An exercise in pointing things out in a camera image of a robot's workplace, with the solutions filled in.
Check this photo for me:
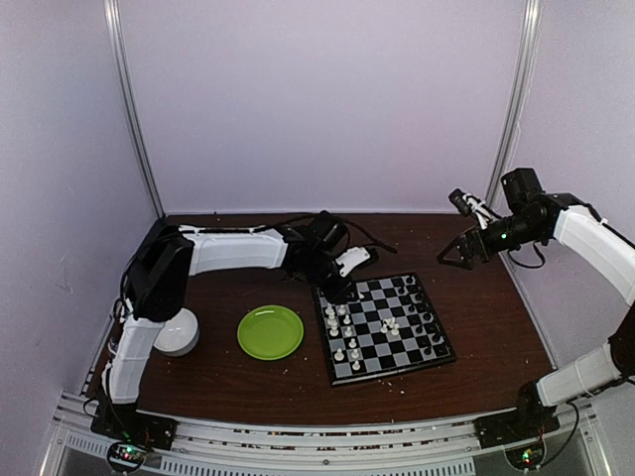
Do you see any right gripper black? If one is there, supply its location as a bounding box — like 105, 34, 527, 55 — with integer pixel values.
438, 211, 545, 270

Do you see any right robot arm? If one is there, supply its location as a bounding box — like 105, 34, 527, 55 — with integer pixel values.
437, 168, 634, 438

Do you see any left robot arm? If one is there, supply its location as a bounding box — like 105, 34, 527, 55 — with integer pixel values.
101, 212, 370, 440

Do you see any black and white chessboard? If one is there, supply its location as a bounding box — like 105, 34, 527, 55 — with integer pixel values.
313, 272, 456, 387

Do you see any lime green plate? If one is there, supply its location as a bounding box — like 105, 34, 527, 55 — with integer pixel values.
237, 304, 305, 361

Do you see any white bowl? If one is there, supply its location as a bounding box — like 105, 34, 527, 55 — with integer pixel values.
154, 307, 199, 357

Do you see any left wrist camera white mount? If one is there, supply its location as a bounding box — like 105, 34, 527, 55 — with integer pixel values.
335, 247, 378, 278

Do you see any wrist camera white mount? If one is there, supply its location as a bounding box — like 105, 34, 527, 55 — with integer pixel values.
335, 247, 378, 278
448, 188, 502, 230

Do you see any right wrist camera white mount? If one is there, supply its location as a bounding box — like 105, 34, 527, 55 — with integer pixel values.
448, 188, 502, 230

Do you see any black braided cable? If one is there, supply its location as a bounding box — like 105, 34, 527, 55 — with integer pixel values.
267, 212, 398, 255

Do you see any right aluminium corner post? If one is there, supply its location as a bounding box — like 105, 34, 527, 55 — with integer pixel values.
485, 0, 543, 205

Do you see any aluminium corner post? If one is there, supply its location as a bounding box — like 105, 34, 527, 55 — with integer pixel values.
485, 0, 543, 205
103, 0, 165, 218

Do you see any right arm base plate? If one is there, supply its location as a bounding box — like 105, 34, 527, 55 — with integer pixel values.
473, 410, 561, 449

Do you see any aluminium front rail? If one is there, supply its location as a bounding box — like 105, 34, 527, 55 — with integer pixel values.
39, 389, 611, 476

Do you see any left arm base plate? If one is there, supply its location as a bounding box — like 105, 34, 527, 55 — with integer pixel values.
90, 404, 177, 450

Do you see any left aluminium corner post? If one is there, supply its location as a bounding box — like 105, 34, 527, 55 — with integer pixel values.
103, 0, 165, 218

